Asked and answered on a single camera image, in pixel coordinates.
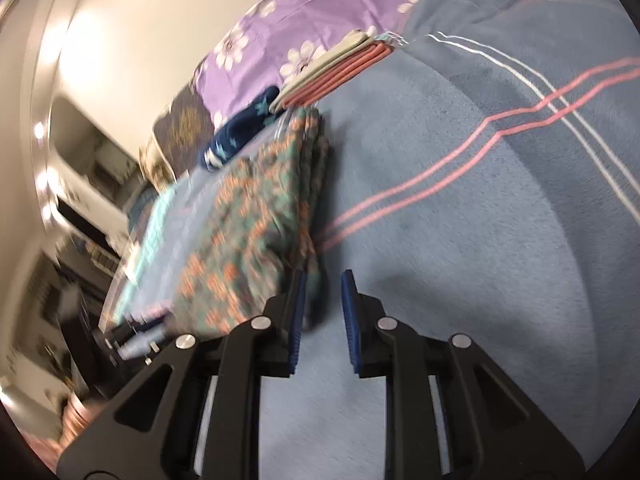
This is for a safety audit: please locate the navy star print cloth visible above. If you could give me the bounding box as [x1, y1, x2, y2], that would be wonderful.
[200, 85, 281, 171]

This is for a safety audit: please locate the folded beige cloth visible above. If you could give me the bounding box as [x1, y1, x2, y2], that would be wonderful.
[280, 30, 376, 98]

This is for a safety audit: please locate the blue striped blanket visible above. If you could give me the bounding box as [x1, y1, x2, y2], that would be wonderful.
[192, 0, 640, 480]

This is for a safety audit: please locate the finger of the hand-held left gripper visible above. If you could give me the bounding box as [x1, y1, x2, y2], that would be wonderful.
[102, 312, 173, 366]

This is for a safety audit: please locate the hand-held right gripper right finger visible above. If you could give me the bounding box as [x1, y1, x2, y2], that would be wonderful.
[341, 269, 586, 480]

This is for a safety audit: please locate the blue white printed sheet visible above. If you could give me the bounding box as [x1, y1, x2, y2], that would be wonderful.
[107, 105, 301, 331]

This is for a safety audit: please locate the folded pink cloth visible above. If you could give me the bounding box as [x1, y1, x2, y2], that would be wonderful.
[270, 41, 398, 113]

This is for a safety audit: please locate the person's left forearm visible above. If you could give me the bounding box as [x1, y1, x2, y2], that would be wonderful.
[60, 392, 108, 448]

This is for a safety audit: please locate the purple floral quilt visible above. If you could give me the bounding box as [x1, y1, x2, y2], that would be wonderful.
[192, 0, 463, 126]

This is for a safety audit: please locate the green orange floral garment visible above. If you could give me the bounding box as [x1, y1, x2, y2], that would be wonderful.
[172, 105, 331, 338]

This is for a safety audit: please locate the dark patterned pillow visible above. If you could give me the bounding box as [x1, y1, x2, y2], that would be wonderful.
[152, 82, 223, 181]

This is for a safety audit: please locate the black shelf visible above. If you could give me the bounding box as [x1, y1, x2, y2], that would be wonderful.
[30, 195, 133, 401]

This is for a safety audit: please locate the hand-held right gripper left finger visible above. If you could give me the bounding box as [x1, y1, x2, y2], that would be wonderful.
[56, 269, 308, 480]

